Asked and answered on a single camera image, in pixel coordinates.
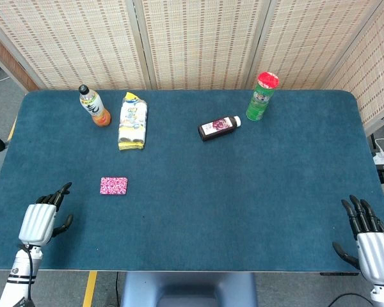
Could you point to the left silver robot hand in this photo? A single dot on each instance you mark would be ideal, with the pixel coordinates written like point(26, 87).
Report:
point(36, 224)

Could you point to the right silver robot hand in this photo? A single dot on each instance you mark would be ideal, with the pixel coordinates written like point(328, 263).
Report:
point(379, 256)

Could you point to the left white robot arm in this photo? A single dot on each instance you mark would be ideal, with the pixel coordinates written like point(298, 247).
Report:
point(17, 278)

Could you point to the black desk control panel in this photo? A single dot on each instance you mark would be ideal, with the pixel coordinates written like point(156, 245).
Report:
point(339, 273)

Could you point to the orange drink bottle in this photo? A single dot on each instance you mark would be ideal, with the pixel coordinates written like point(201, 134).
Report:
point(95, 108)

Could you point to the yellow snack package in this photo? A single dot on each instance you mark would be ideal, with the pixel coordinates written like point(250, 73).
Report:
point(132, 123)

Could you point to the woven bamboo screen panel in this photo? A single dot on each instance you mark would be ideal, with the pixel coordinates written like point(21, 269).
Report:
point(6, 60)
point(76, 44)
point(307, 44)
point(201, 44)
point(371, 73)

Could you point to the blue felt desk mat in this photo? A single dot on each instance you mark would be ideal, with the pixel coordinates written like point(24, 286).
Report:
point(211, 198)

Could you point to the green chips can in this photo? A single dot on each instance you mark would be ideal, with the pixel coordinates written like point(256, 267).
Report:
point(258, 102)

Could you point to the dark juice bottle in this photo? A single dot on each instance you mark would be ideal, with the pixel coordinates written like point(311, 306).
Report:
point(217, 127)

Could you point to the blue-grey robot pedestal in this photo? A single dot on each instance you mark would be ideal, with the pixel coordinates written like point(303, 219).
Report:
point(188, 289)

